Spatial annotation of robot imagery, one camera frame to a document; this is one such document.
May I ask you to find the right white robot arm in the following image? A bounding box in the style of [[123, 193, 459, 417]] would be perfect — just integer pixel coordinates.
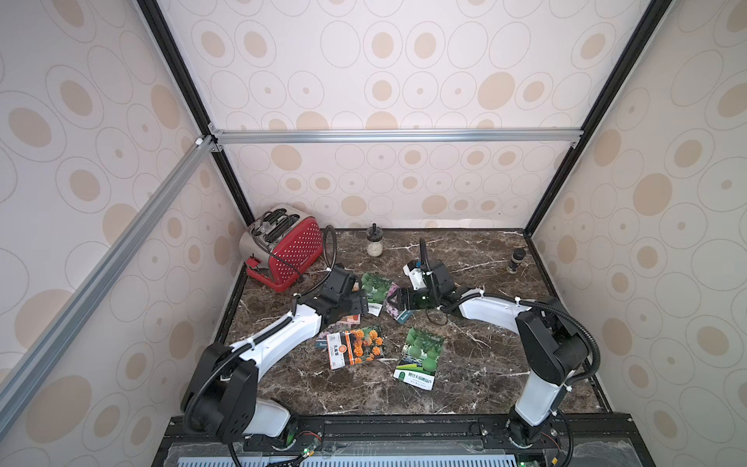
[[398, 259, 601, 449]]

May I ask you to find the dark spice bottle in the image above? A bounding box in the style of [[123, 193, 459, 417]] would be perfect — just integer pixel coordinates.
[[507, 248, 526, 274]]

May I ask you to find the pink cosmos flower seed packet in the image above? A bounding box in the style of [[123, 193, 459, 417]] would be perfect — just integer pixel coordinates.
[[384, 284, 414, 324]]

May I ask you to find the small glass jar black lid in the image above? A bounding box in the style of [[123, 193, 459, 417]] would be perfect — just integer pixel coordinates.
[[366, 223, 383, 258]]

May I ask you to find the green fruit seed packet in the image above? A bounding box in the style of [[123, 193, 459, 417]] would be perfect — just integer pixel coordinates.
[[393, 328, 445, 391], [361, 272, 393, 316]]

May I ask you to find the orange marigold seed packet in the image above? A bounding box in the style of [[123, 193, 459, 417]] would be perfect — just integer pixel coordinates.
[[326, 326, 385, 370]]

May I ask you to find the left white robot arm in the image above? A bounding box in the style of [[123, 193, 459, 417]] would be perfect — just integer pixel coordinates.
[[181, 266, 368, 445]]

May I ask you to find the horizontal aluminium rail back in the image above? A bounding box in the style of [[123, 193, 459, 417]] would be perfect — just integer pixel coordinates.
[[214, 128, 584, 145]]

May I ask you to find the black toaster power cable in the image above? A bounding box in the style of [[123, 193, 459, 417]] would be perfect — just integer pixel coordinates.
[[291, 224, 340, 299]]

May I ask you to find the aluminium rail left side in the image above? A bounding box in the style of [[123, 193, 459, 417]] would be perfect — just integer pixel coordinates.
[[1, 135, 217, 437]]

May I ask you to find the black base frame front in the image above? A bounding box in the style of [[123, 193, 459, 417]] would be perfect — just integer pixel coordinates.
[[153, 413, 654, 466]]

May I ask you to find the red polka dot toaster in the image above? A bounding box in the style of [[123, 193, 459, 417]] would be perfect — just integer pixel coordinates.
[[239, 204, 323, 292]]

